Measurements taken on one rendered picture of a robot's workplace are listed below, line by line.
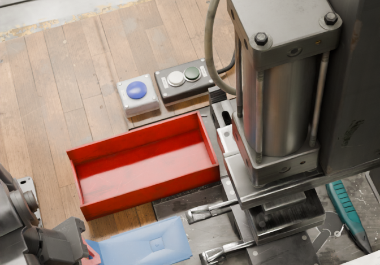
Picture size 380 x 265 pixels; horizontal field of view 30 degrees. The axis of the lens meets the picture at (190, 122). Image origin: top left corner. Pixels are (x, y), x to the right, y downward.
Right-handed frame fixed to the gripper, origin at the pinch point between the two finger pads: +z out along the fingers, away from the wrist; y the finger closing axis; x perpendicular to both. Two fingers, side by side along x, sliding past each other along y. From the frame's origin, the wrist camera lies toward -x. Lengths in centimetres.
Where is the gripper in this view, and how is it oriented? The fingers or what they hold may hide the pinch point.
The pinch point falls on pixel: (94, 259)
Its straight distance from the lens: 112.5
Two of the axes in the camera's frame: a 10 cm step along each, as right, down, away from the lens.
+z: 5.6, 2.8, 7.8
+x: -3.0, -8.1, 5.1
